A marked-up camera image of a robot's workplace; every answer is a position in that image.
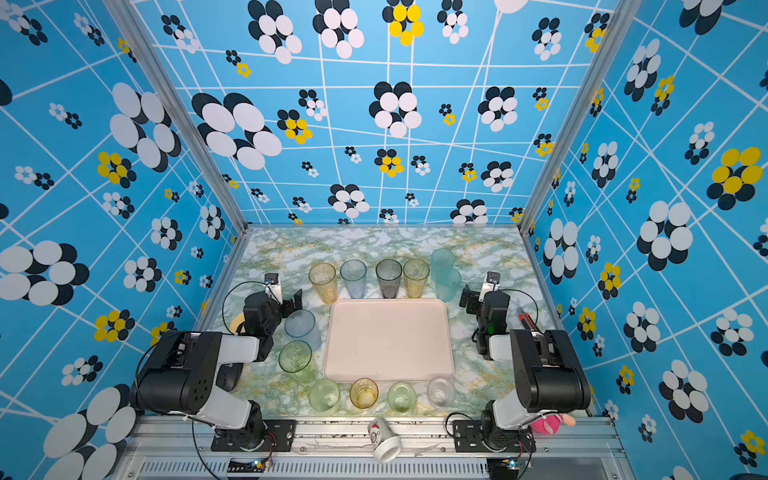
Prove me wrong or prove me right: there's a clear textured glass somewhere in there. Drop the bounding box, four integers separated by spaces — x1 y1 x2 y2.
427 377 456 408

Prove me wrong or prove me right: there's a pale green textured glass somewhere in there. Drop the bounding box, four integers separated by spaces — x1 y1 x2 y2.
308 378 341 415

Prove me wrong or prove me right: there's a light green textured glass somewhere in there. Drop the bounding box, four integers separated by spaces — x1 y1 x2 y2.
387 382 417 414

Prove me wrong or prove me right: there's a short amber glass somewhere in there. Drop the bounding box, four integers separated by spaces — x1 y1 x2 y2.
349 378 379 410

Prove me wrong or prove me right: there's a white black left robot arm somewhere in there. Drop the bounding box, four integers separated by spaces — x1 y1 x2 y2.
131 290 302 452

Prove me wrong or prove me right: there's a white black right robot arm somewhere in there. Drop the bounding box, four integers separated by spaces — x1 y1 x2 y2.
459 287 590 452

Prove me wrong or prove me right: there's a pink rectangular tray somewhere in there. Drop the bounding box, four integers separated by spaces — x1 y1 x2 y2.
323 298 455 383

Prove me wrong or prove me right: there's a yellow round sponge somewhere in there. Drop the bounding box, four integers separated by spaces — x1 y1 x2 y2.
229 313 245 335

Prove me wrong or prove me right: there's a light blue short glass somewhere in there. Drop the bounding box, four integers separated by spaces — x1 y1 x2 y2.
285 310 322 352

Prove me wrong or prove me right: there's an orange grey utility knife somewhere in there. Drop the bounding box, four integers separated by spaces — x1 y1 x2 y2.
518 308 538 331

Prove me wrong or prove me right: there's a green clear glass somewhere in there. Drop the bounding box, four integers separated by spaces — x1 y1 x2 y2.
278 340 317 385

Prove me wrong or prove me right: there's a teal textured glass front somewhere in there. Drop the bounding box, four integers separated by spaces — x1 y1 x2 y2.
434 267 462 303

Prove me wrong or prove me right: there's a black computer mouse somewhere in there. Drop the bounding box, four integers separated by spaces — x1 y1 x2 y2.
215 363 243 392

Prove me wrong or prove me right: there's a tall olive yellow glass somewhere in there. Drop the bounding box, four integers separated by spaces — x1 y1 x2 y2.
403 258 430 299

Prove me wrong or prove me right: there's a tall blue glass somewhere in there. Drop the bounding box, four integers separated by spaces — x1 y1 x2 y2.
340 259 367 299

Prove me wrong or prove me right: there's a tall grey glass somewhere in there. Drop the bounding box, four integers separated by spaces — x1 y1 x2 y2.
375 259 403 299

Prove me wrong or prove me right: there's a pink plush doll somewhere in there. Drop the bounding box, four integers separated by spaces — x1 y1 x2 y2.
530 413 576 436

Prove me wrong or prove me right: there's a green circuit board right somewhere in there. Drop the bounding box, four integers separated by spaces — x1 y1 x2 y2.
487 458 520 479

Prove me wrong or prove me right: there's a green circuit board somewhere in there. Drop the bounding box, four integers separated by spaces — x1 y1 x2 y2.
487 458 520 479
227 459 266 474

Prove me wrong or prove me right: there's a green circuit board left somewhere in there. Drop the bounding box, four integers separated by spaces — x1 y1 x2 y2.
227 459 266 474

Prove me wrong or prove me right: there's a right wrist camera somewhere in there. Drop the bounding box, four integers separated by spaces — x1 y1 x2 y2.
479 271 500 302

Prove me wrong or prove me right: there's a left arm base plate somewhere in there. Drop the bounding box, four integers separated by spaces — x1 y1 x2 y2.
210 419 297 453

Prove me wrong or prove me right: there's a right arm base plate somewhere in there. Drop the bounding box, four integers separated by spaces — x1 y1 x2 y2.
447 419 536 456

